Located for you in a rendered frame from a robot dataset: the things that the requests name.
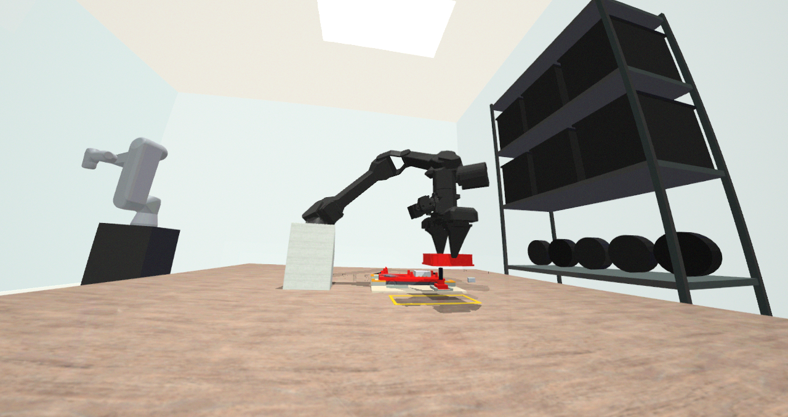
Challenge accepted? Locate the red plastic shell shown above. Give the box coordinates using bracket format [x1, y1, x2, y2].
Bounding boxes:
[422, 253, 474, 267]

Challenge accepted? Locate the beige flat base plate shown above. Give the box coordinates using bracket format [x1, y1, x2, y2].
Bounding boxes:
[370, 274, 467, 294]

